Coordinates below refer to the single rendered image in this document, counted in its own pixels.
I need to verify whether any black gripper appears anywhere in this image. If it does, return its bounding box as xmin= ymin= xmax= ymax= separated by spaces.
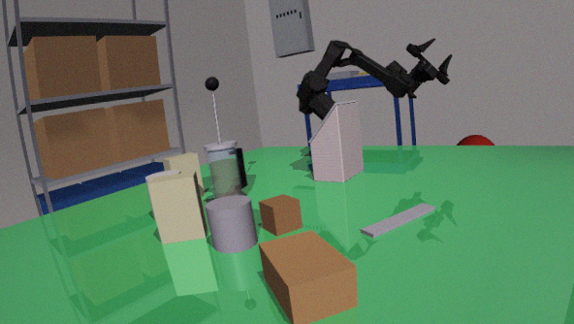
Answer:
xmin=406 ymin=38 xmax=453 ymax=85

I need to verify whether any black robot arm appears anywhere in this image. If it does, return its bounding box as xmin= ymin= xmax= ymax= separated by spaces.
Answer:
xmin=297 ymin=40 xmax=439 ymax=121

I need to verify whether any grey flat bar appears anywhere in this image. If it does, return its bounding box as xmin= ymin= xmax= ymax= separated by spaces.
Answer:
xmin=361 ymin=203 xmax=435 ymax=238

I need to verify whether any grey cylinder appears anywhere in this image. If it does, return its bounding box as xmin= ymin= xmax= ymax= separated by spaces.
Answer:
xmin=206 ymin=195 xmax=258 ymax=254

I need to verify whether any white cylinder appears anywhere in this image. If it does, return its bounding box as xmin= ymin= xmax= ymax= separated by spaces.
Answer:
xmin=145 ymin=170 xmax=180 ymax=221

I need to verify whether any beige rectangular block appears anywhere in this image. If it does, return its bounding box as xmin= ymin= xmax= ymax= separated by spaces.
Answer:
xmin=147 ymin=171 xmax=207 ymax=244
xmin=163 ymin=152 xmax=205 ymax=196

